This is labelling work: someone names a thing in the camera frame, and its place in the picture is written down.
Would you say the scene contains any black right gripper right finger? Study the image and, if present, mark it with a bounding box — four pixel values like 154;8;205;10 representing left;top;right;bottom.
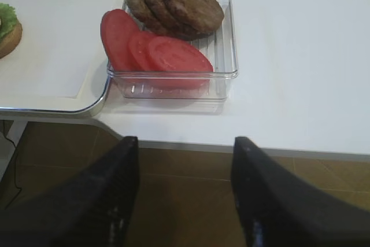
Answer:
231;137;369;246

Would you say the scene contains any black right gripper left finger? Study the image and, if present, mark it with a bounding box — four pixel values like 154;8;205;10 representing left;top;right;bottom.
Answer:
1;137;140;246

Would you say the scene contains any green lettuce leaf on burger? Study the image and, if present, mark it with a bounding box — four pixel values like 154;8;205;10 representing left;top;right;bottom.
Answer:
0;3;18;40

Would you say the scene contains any white metal serving tray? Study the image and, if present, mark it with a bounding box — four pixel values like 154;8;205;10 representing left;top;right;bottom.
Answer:
1;0;124;119

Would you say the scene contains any red tomato slice front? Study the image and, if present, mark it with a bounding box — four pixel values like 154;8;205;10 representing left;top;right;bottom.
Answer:
146;36;213;90

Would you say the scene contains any red tomato slice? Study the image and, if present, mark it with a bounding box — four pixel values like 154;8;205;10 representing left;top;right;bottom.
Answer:
128;31;156;71
100;9;140;71
146;36;213;90

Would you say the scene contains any red tomato slice middle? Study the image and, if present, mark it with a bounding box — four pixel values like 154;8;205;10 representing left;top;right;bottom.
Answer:
128;31;156;71

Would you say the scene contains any clear plastic patty tomato container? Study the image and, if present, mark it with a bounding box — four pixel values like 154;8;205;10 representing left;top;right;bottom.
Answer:
107;0;238;100

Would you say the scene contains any white paper tray liner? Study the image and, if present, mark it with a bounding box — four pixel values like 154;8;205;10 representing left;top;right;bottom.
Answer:
1;0;123;98

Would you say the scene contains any red tomato slice back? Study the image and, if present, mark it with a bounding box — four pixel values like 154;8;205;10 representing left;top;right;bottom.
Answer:
100;9;140;71

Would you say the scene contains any bottom bun of burger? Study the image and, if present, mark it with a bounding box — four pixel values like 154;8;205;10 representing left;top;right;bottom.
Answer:
0;21;23;58

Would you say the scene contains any brown patty middle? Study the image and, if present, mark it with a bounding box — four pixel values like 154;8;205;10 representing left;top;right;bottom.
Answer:
145;0;202;40

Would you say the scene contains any brown patty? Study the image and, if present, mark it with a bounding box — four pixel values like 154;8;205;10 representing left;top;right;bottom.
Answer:
125;0;172;36
145;0;202;40
164;0;224;34

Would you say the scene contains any brown patty left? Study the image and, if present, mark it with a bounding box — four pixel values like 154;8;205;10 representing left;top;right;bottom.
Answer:
125;0;172;36

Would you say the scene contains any brown patty front right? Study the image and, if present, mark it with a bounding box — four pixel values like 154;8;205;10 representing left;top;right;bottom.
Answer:
164;0;224;34

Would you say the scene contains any black cable under table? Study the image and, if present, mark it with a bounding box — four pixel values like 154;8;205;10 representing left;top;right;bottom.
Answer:
0;119;23;210

